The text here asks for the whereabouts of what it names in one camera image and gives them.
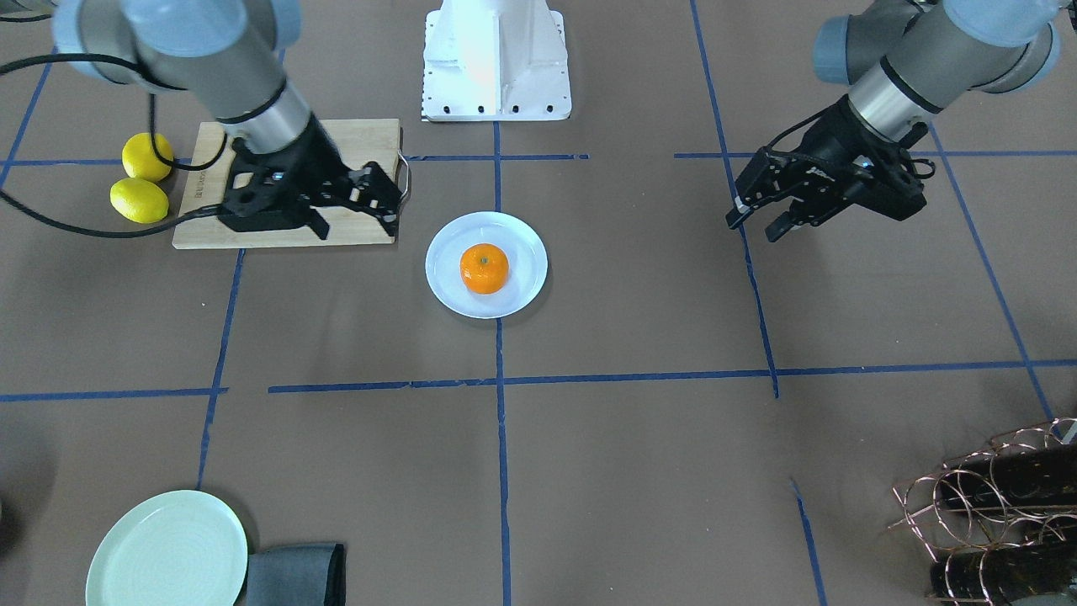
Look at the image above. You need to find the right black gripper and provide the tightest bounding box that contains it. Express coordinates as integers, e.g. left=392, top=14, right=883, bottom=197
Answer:
left=218, top=116, right=404, bottom=242

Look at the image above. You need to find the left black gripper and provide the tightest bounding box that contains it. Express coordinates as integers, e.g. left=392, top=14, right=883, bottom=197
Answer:
left=724, top=97, right=928, bottom=244

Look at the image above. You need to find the orange fruit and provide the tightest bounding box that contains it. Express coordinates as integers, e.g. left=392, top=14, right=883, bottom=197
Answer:
left=459, top=242, right=510, bottom=295

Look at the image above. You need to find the light blue plate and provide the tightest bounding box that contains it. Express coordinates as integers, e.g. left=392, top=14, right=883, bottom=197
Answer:
left=426, top=211, right=549, bottom=319

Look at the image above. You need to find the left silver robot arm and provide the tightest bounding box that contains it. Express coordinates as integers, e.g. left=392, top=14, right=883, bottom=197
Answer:
left=726, top=1, right=1073, bottom=242

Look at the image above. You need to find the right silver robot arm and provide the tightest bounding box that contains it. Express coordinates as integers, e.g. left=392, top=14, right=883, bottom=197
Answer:
left=51, top=1, right=404, bottom=246

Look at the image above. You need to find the light green plate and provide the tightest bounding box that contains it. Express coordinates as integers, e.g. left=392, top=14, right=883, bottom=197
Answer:
left=84, top=490, right=247, bottom=605

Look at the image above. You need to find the wooden cutting board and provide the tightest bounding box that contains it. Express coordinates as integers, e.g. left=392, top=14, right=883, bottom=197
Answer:
left=172, top=119, right=401, bottom=250

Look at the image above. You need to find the yellow lemon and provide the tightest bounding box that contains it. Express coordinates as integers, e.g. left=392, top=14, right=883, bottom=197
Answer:
left=120, top=133, right=174, bottom=183
left=110, top=178, right=170, bottom=224

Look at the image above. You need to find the dark wine bottle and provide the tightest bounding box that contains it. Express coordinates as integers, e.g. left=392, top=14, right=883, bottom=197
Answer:
left=928, top=541, right=1076, bottom=605
left=932, top=443, right=1076, bottom=515

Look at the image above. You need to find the grey folded cloth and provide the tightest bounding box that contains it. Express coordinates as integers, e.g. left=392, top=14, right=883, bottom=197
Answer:
left=246, top=542, right=347, bottom=605

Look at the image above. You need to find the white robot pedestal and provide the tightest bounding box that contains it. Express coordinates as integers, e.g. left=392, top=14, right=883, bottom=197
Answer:
left=421, top=1, right=573, bottom=123

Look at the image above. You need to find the copper wire bottle rack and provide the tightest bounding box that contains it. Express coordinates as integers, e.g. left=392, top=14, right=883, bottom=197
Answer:
left=891, top=417, right=1076, bottom=605

